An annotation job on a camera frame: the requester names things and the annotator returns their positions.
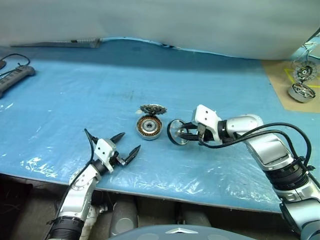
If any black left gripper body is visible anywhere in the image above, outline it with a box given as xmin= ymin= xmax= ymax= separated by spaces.
xmin=109 ymin=149 xmax=126 ymax=172

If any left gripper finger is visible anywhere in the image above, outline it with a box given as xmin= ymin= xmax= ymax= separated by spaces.
xmin=109 ymin=132 xmax=126 ymax=145
xmin=123 ymin=144 xmax=142 ymax=165

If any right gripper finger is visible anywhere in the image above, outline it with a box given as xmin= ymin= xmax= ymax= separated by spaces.
xmin=180 ymin=133 xmax=201 ymax=142
xmin=178 ymin=122 xmax=200 ymax=132

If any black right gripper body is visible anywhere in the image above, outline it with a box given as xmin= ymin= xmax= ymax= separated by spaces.
xmin=196 ymin=124 xmax=214 ymax=146

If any silver spoked rotor cap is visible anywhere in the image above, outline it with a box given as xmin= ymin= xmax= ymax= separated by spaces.
xmin=166 ymin=118 xmax=191 ymax=146

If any motor stator with copper windings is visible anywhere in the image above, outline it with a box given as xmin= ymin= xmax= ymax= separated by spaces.
xmin=135 ymin=115 xmax=163 ymax=141

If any assembled silver motor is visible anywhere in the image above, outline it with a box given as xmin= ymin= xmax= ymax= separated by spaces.
xmin=288 ymin=83 xmax=317 ymax=104

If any blue plastic table sheet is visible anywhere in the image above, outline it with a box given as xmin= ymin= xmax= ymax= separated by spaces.
xmin=0 ymin=36 xmax=320 ymax=214

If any grey rounded cylinder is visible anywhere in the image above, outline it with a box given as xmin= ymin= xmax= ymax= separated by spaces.
xmin=109 ymin=202 xmax=139 ymax=236
xmin=179 ymin=212 xmax=211 ymax=227

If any white crumpled rag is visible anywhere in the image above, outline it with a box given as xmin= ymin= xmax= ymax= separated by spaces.
xmin=81 ymin=203 xmax=109 ymax=236

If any grey robot torso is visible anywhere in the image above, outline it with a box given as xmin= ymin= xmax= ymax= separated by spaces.
xmin=112 ymin=223 xmax=221 ymax=240

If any brown cardboard sheet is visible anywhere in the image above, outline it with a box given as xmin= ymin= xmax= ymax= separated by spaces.
xmin=261 ymin=58 xmax=320 ymax=114

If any long grey metal bar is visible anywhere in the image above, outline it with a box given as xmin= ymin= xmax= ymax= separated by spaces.
xmin=11 ymin=37 xmax=102 ymax=49

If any dark grey power strip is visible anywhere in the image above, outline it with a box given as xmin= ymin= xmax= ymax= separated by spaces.
xmin=0 ymin=66 xmax=36 ymax=98

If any clear plastic bag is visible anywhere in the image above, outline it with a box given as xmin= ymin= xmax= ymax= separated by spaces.
xmin=291 ymin=34 xmax=320 ymax=66

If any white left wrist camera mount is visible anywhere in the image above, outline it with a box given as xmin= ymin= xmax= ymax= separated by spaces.
xmin=94 ymin=138 xmax=118 ymax=173

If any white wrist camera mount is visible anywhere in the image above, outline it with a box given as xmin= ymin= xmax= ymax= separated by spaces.
xmin=94 ymin=138 xmax=118 ymax=173
xmin=192 ymin=104 xmax=223 ymax=145

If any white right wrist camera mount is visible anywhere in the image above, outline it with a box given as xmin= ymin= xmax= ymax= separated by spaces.
xmin=192 ymin=104 xmax=223 ymax=145

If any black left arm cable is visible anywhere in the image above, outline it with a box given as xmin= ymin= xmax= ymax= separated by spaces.
xmin=67 ymin=128 xmax=100 ymax=187

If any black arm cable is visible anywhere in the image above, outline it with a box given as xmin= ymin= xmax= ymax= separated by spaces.
xmin=198 ymin=122 xmax=316 ymax=173
xmin=67 ymin=128 xmax=100 ymax=187

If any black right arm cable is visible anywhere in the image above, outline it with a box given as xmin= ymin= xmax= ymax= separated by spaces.
xmin=198 ymin=122 xmax=316 ymax=173

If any black power cord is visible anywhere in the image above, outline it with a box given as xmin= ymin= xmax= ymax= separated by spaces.
xmin=0 ymin=53 xmax=31 ymax=68

